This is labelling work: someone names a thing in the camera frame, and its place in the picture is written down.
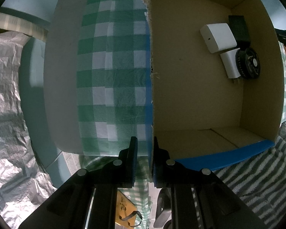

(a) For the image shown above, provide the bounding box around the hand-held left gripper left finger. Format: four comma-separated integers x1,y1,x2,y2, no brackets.
19,136,138,229

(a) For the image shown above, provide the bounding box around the green checkered cloth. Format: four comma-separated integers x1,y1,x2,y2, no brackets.
77,0,286,220

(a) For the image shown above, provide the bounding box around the silver foil sheet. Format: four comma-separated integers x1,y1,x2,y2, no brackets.
0,32,60,222

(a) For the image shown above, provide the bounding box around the cardboard box with blue edges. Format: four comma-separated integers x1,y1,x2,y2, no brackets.
144,0,284,172

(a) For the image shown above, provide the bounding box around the white square charger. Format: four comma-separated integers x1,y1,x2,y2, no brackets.
200,23,237,53

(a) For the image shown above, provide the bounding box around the white charger block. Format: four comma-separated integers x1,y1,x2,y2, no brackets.
220,48,242,84

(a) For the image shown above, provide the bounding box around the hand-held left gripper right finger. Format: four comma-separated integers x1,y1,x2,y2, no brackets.
152,136,272,229

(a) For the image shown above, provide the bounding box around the grey striped cloth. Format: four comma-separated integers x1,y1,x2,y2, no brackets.
214,134,286,229

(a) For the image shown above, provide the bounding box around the yellow bag with black strap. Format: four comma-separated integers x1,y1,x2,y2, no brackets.
116,189,143,227

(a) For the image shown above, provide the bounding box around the dark grey charger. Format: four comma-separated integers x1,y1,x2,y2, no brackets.
228,15,251,47

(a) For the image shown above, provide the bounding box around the pale plaid fabric band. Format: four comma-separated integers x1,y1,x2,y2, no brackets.
0,11,50,39

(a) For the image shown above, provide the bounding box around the black round gadget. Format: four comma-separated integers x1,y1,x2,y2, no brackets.
235,47,261,79

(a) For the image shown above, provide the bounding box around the grey plastic handle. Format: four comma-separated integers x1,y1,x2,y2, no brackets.
154,187,173,229

